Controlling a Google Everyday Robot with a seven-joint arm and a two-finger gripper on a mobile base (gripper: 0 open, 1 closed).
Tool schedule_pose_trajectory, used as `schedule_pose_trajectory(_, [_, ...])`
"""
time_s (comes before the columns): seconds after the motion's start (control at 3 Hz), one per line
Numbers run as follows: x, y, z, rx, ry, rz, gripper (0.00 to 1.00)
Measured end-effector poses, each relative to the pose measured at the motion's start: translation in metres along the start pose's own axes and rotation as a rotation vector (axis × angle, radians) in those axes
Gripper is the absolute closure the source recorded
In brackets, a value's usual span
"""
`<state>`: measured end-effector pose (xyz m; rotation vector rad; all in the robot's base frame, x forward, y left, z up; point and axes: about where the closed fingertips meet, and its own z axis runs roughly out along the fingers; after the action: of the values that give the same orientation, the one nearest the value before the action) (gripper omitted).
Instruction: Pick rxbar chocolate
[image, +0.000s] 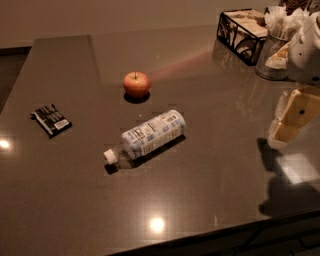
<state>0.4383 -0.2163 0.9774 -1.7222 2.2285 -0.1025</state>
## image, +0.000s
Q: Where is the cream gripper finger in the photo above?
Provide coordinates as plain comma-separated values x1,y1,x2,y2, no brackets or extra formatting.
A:
267,87,320,149

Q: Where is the black rxbar chocolate wrapper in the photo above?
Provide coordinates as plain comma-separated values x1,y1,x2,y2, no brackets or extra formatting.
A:
31,104,72,138

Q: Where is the metal cup with utensil packets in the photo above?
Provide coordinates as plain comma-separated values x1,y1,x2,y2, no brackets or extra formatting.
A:
255,6,309,81

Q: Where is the red apple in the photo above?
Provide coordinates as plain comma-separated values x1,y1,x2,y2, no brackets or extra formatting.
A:
123,71,150,99

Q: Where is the clear plastic water bottle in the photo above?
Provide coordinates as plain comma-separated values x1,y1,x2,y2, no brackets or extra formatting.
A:
104,110,186,165

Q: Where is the black wire napkin holder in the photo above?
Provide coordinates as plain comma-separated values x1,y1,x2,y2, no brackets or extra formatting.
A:
217,9,268,66

